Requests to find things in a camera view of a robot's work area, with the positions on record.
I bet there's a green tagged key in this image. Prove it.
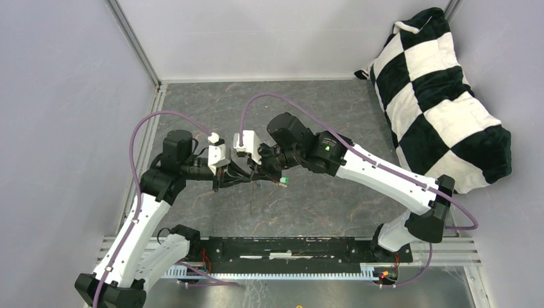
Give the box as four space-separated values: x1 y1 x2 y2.
276 176 289 187

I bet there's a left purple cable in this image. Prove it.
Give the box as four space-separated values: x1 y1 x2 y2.
91 110 239 308

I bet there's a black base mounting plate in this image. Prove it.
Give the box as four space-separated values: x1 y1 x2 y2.
185 237 414 263

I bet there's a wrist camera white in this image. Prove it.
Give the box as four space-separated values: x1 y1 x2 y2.
207 132 230 173
233 130 262 165

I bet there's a white slotted cable duct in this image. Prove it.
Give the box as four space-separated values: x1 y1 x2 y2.
161 265 380 282

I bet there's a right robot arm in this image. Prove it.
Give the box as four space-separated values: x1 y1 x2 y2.
235 112 454 262

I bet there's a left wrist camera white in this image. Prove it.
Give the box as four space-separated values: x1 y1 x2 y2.
207 132 230 173

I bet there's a grey metal key holder plate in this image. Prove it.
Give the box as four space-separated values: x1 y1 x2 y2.
249 182 255 218

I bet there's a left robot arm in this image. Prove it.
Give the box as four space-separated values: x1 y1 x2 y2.
74 130 251 307

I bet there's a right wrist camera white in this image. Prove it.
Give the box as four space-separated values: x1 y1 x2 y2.
233 130 262 165

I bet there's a black white checkered pillow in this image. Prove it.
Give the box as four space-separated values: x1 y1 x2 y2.
355 7 513 194

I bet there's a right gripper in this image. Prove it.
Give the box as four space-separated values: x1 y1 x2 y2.
247 143 302 185

